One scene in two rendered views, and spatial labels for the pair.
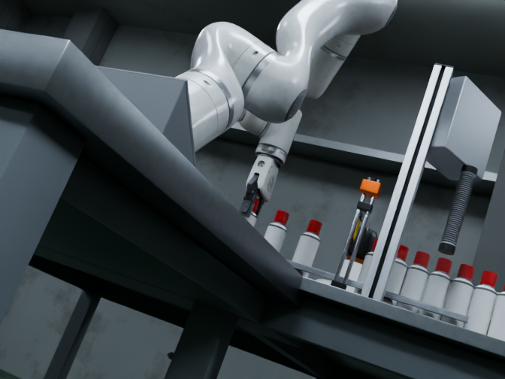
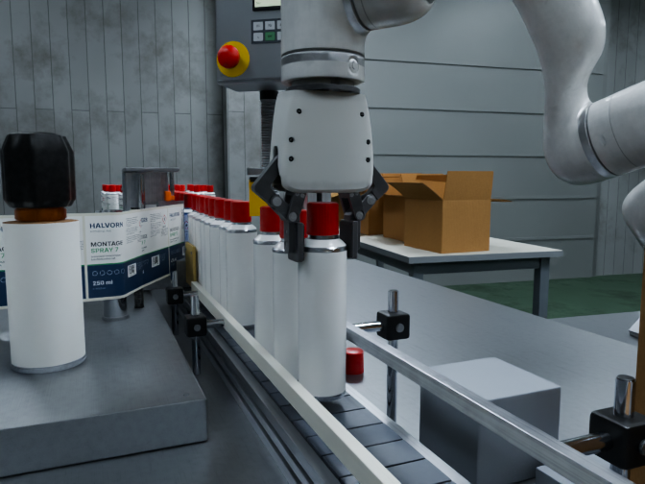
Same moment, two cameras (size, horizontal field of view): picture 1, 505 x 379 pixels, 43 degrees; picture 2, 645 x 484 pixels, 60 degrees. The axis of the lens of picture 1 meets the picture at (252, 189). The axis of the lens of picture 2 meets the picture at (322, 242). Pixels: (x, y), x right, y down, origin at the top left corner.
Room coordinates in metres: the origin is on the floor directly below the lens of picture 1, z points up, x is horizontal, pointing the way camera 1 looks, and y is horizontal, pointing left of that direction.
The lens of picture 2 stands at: (2.03, 0.41, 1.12)
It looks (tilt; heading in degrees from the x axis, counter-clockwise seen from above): 7 degrees down; 228
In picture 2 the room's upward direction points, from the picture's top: straight up
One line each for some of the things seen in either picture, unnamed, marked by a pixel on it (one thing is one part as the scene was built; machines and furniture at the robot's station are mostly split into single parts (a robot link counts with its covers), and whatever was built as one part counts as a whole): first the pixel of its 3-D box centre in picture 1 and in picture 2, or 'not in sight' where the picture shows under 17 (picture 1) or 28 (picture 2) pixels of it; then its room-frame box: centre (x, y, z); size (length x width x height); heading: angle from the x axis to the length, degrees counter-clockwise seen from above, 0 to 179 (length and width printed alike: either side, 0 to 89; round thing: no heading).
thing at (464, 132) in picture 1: (456, 129); (269, 32); (1.42, -0.41, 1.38); 0.17 x 0.10 x 0.19; 125
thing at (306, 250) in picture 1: (303, 259); (273, 281); (1.58, -0.18, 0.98); 0.05 x 0.05 x 0.20
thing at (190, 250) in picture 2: not in sight; (189, 265); (1.46, -0.63, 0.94); 0.10 x 0.01 x 0.09; 70
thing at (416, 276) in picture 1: (411, 293); (224, 255); (1.50, -0.44, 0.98); 0.05 x 0.05 x 0.20
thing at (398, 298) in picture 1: (249, 250); (333, 322); (1.59, -0.05, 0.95); 1.07 x 0.01 x 0.01; 70
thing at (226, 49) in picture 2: not in sight; (229, 57); (1.50, -0.41, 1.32); 0.04 x 0.03 x 0.04; 125
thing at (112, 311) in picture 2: not in sight; (113, 264); (1.66, -0.53, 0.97); 0.05 x 0.05 x 0.19
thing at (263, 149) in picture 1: (270, 155); (324, 74); (1.64, -0.01, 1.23); 0.09 x 0.08 x 0.03; 160
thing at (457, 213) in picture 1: (458, 209); (269, 147); (1.38, -0.45, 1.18); 0.04 x 0.04 x 0.21
